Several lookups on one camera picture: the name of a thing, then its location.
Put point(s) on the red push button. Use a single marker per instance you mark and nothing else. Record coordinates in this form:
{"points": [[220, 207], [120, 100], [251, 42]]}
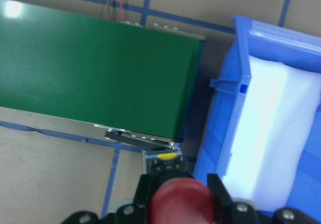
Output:
{"points": [[176, 197]]}

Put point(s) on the green conveyor belt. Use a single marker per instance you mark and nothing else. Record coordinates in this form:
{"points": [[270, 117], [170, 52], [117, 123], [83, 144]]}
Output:
{"points": [[122, 77]]}

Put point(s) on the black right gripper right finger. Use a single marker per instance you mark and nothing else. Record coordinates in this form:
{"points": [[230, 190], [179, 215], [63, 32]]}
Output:
{"points": [[221, 199]]}

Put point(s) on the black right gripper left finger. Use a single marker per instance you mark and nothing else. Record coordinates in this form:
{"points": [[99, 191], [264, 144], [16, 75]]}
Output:
{"points": [[141, 199]]}

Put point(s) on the white foam pad right bin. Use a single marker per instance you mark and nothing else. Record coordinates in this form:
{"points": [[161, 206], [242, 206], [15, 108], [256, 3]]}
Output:
{"points": [[272, 131]]}

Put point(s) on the blue right plastic bin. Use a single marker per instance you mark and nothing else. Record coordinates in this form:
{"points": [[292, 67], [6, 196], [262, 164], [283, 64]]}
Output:
{"points": [[271, 43]]}

